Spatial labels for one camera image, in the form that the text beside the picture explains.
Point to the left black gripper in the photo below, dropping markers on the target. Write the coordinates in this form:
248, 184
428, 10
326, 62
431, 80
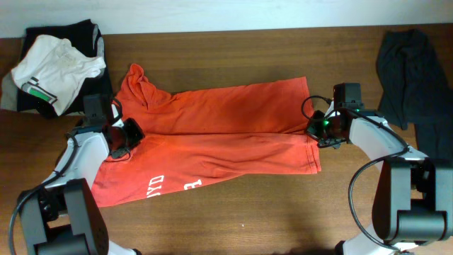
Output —
136, 134

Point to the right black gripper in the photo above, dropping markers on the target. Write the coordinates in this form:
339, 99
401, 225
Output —
312, 129

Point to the red printed t-shirt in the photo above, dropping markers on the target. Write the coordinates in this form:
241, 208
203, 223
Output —
198, 138

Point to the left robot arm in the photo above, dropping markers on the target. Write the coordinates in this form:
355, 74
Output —
60, 215

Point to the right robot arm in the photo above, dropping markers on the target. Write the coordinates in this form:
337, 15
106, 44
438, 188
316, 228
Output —
413, 200

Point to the dark grey garment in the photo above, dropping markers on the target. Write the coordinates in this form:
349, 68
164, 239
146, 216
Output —
416, 90

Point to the white folded t-shirt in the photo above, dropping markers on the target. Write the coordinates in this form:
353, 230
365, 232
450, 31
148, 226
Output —
54, 71

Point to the grey folded garment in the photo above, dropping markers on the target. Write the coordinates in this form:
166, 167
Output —
8, 93

